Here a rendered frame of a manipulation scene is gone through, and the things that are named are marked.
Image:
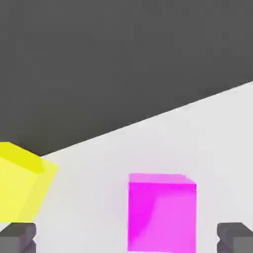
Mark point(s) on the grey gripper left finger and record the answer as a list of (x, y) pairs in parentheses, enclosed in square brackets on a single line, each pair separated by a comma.
[(16, 238)]

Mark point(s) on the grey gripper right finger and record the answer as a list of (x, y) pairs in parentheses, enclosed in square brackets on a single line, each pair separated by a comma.
[(235, 238)]

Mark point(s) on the large yellow box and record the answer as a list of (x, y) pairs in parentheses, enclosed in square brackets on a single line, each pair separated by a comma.
[(17, 189)]

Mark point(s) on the large magenta box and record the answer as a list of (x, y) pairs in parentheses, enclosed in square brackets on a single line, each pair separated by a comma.
[(162, 213)]

